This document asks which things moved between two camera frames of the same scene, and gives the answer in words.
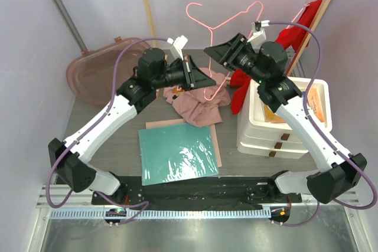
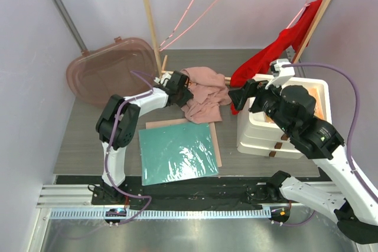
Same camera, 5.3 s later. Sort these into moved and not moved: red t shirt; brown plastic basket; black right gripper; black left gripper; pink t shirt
Moved: black left gripper; black right gripper
Not moved: red t shirt; pink t shirt; brown plastic basket
